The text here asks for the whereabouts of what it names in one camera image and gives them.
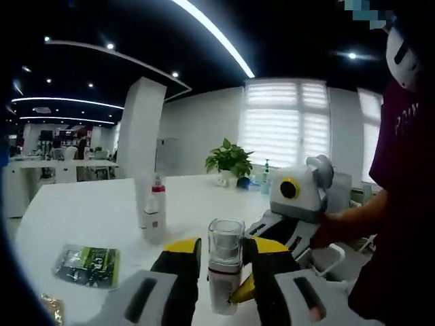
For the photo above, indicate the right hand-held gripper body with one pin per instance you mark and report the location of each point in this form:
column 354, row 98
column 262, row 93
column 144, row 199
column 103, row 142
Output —
column 306, row 200

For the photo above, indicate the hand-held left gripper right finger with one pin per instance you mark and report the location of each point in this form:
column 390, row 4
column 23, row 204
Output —
column 272, row 282

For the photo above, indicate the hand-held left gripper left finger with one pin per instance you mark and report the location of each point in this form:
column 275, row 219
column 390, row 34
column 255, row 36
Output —
column 176, row 282

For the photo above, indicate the white skincare bottle clear cap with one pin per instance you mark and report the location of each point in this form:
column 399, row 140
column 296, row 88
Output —
column 222, row 282

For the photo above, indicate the tall white skincare tube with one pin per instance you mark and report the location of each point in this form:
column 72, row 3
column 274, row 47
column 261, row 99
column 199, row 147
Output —
column 144, row 210

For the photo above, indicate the green silver skincare sachet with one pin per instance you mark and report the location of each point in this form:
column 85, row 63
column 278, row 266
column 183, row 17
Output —
column 88, row 266

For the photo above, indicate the gold skincare sachet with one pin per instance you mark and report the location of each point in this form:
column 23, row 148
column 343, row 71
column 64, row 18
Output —
column 53, row 307

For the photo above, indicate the clear pump bottle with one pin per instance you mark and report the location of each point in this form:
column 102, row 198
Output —
column 266, row 180

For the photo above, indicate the person's right hand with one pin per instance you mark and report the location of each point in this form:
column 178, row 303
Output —
column 328, row 231

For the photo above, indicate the white office chair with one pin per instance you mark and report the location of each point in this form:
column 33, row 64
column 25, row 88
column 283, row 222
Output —
column 331, row 261

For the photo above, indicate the small blue watering can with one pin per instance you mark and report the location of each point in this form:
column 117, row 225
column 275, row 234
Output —
column 244, row 182

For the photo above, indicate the white plant pot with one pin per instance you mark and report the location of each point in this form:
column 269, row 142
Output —
column 225, row 177

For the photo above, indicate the green potted plant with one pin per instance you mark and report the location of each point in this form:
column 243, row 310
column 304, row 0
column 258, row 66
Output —
column 229, row 156

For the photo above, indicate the wide window blind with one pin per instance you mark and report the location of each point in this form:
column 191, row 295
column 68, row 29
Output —
column 285, row 125

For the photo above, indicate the narrow window blind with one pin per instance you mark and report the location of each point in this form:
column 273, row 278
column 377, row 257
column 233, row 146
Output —
column 371, row 136

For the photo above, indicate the long white office desk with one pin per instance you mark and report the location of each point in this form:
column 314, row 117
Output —
column 68, row 168

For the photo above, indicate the white worn device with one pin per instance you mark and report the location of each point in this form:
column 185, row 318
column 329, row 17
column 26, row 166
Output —
column 401, row 54

